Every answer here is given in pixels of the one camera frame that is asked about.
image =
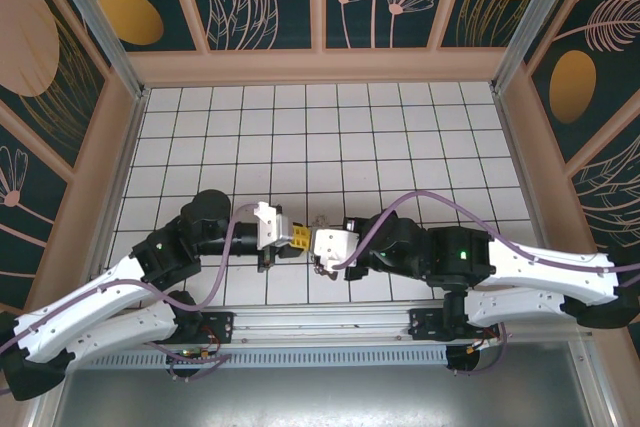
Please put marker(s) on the aluminium frame post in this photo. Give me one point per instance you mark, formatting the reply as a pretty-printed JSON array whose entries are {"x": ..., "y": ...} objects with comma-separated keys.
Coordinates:
[
  {"x": 95, "y": 12},
  {"x": 535, "y": 12}
]

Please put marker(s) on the green circuit board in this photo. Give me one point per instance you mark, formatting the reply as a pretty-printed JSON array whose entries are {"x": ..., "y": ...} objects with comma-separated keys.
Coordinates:
[{"x": 192, "y": 353}]

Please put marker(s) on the grey metal sheet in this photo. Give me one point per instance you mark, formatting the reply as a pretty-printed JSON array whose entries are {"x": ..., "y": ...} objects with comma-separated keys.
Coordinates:
[{"x": 320, "y": 397}]

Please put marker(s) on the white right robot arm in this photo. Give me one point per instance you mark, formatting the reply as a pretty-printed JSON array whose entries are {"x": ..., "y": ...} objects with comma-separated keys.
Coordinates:
[{"x": 525, "y": 309}]

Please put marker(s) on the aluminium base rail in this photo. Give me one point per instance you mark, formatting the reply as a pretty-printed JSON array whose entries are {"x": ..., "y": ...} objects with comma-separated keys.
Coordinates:
[{"x": 320, "y": 319}]

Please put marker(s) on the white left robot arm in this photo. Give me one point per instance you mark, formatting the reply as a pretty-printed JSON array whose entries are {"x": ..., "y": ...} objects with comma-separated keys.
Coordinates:
[{"x": 125, "y": 332}]

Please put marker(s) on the aluminium table edge rail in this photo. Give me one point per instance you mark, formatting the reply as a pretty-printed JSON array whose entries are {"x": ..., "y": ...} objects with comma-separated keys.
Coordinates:
[
  {"x": 525, "y": 182},
  {"x": 120, "y": 182}
]

